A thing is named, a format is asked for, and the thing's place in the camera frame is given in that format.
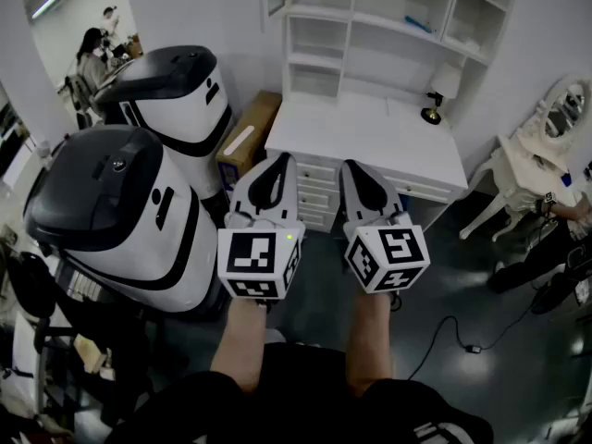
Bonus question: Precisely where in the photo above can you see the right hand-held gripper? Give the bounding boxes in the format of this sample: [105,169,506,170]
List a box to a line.
[339,158,432,295]

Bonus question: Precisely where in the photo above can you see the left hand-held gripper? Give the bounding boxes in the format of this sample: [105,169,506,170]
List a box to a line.
[216,152,307,302]

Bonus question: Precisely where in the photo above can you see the white shelf unit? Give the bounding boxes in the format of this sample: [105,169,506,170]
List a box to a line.
[278,0,519,110]

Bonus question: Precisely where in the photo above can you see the person's right forearm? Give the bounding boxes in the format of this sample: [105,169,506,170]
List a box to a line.
[344,291,397,400]

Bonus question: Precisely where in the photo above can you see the person's left forearm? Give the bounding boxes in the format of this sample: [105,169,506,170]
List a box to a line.
[210,296,272,395]

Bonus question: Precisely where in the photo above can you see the white desk with drawers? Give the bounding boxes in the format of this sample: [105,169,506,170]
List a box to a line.
[264,91,470,235]

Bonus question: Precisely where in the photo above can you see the brown cardboard box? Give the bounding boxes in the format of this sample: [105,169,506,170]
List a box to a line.
[215,90,284,203]

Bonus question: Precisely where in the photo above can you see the white and black robot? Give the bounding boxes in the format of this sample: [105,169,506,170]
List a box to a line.
[22,125,224,316]
[94,45,235,201]

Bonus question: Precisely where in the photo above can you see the white ornate vanity table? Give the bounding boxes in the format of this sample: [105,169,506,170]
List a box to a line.
[458,134,580,244]

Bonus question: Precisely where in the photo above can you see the teal object on shelf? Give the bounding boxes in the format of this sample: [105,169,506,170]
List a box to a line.
[404,15,437,35]

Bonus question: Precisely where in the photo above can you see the oval vanity mirror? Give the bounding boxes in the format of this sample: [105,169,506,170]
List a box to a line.
[538,75,592,151]

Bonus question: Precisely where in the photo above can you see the person's black shirt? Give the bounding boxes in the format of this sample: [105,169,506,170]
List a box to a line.
[104,342,494,444]

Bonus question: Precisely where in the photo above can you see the wooden blocks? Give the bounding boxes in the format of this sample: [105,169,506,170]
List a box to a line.
[72,333,116,381]

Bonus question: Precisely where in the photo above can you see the black office chair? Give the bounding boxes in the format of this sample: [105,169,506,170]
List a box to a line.
[6,250,64,415]

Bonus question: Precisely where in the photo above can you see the long ceiling light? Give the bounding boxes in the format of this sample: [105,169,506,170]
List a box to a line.
[31,0,59,20]

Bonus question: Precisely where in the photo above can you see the black power cable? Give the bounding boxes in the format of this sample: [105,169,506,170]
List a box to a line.
[406,293,543,381]

